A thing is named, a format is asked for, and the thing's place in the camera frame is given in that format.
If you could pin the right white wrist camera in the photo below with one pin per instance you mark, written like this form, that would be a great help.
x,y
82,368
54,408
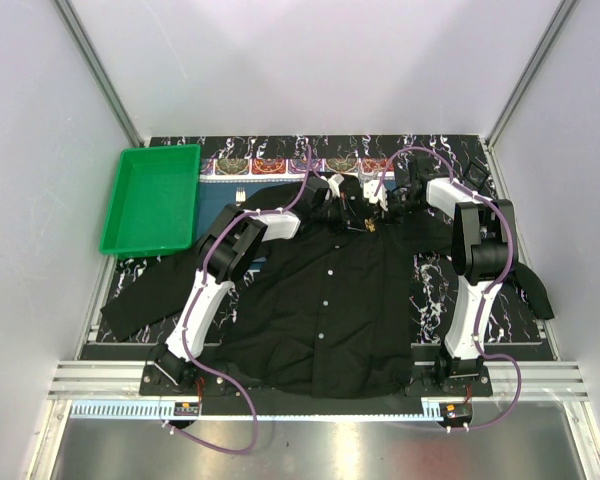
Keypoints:
x,y
374,191

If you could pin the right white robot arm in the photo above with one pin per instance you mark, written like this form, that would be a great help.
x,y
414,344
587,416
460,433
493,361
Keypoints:
x,y
483,251

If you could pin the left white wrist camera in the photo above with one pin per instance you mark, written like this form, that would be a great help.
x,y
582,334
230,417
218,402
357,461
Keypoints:
x,y
334,183

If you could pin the clear drinking glass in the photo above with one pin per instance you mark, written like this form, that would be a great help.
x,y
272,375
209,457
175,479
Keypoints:
x,y
368,170

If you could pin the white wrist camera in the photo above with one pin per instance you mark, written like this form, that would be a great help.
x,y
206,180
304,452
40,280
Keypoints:
x,y
334,183
374,191

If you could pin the black brooch box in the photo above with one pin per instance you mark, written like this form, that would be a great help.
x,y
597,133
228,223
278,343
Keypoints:
x,y
476,175

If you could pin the gold brooch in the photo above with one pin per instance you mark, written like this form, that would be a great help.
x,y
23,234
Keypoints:
x,y
371,225

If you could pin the black button shirt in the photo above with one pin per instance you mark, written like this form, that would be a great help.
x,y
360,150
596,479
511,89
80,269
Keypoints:
x,y
328,317

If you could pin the blue patterned placemat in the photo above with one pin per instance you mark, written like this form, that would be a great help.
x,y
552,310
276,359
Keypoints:
x,y
282,178

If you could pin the silver fork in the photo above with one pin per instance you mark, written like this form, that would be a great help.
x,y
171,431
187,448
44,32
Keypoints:
x,y
240,195

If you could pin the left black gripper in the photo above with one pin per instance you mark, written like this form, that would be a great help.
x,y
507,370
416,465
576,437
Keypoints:
x,y
346,220

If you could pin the green plastic tray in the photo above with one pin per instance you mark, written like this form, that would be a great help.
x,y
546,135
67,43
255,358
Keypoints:
x,y
152,209

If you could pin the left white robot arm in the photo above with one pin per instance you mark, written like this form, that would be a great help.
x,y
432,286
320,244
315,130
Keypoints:
x,y
224,254

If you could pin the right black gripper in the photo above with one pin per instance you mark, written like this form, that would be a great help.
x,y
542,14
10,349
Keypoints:
x,y
393,219

